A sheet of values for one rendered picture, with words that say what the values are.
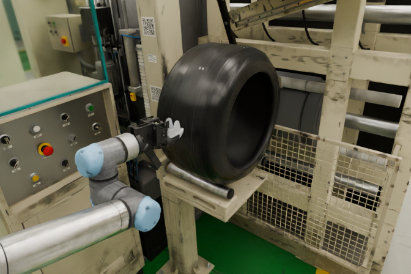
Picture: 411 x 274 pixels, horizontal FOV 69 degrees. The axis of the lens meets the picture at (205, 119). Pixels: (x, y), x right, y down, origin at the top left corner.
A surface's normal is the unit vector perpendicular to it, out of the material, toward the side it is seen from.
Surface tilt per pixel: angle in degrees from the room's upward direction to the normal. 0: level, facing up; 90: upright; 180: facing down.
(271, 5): 90
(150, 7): 90
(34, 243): 46
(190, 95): 54
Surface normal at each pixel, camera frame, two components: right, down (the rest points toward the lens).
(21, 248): 0.66, -0.56
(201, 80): -0.45, -0.40
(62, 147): 0.79, 0.23
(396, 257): -0.04, -0.90
